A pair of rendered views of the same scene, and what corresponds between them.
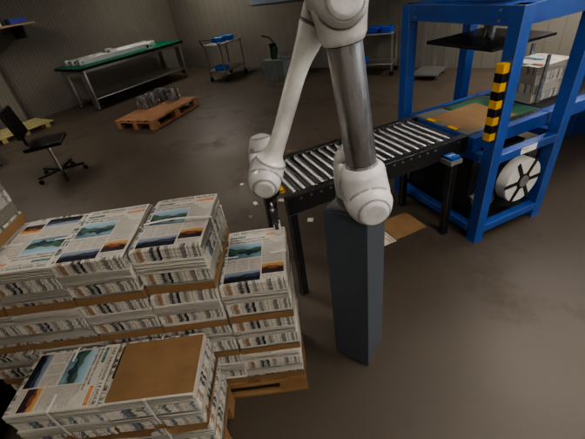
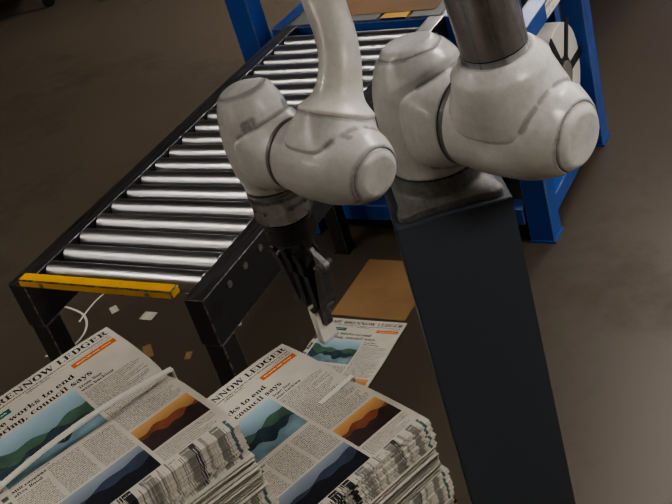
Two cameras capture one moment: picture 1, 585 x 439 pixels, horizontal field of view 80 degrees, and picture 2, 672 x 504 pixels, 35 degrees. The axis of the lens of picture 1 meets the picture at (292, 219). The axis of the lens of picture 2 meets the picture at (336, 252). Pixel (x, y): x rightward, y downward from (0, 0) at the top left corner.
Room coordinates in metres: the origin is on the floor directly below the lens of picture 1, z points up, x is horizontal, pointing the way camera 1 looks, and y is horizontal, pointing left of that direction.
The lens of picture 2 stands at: (0.06, 0.81, 1.91)
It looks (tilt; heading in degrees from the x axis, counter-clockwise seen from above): 31 degrees down; 325
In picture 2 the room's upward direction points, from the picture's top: 18 degrees counter-clockwise
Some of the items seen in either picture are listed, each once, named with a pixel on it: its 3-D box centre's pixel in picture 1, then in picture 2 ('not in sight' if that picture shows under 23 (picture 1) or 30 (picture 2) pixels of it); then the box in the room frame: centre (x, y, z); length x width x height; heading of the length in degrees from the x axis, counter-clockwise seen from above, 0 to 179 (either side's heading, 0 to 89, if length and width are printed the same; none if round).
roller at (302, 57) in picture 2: (414, 135); (332, 60); (2.31, -0.96, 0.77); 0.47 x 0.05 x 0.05; 19
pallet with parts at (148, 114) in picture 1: (157, 106); not in sight; (6.63, 2.13, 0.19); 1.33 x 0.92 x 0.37; 156
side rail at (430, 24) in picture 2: (382, 172); (343, 153); (1.92, -0.61, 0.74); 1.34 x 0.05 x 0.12; 109
